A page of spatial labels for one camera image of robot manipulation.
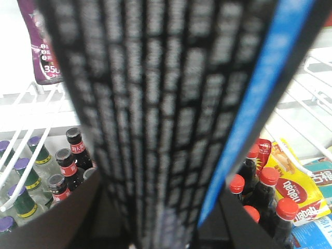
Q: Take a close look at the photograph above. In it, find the black blue shopping basket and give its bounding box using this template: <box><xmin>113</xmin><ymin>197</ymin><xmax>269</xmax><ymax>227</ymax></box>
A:
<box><xmin>33</xmin><ymin>0</ymin><xmax>332</xmax><ymax>249</ymax></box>

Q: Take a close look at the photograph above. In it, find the purple hanging pouch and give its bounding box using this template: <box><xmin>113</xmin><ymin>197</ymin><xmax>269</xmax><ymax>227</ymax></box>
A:
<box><xmin>17</xmin><ymin>1</ymin><xmax>63</xmax><ymax>85</ymax></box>

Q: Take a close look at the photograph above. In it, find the yellow Nabati wafer bag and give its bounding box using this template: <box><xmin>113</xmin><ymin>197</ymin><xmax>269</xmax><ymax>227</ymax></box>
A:
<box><xmin>265</xmin><ymin>141</ymin><xmax>331</xmax><ymax>227</ymax></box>

